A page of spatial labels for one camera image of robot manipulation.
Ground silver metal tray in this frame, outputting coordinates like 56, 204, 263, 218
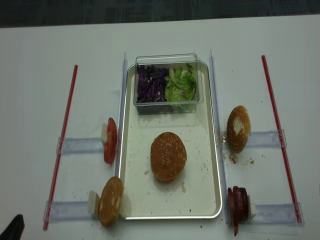
120, 62, 222, 220

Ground sesame bun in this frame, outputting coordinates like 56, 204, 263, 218
226, 105, 251, 154
150, 132, 187, 180

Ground white block behind tomato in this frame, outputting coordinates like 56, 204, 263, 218
100, 123, 108, 144

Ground white block behind bun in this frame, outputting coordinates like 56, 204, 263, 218
87, 190, 100, 218

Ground lower left clear rail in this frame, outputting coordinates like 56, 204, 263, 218
43, 201, 98, 223

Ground red strip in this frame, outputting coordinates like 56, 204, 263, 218
43, 64, 78, 231
261, 55, 303, 224

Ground clear plastic container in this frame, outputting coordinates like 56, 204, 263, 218
133, 53, 203, 115

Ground standing tomato slice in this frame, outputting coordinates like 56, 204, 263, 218
103, 117, 118, 165

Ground left clear vertical rail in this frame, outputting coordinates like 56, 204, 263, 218
114, 52, 128, 178

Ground bottom bun half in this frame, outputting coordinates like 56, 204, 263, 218
98, 176, 124, 227

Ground left red strip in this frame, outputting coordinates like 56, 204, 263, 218
43, 64, 78, 231

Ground upper right clear rail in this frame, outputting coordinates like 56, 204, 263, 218
222, 130, 287, 148

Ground right red strip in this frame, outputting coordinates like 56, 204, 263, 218
261, 55, 303, 224

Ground white block behind bacon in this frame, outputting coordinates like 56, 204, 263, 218
247, 195, 256, 221

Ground shredded purple cabbage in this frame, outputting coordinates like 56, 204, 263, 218
136, 65, 169, 103

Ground lower right clear rail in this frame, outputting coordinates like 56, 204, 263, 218
241, 203, 305, 225

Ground sesame top bun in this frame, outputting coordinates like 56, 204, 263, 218
150, 132, 187, 180

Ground sliced bacon stack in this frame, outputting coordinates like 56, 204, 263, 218
227, 186, 250, 236

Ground upper left clear rail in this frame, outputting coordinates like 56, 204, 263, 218
56, 137, 104, 155

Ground green lettuce leaves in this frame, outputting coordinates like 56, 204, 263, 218
164, 63, 197, 112

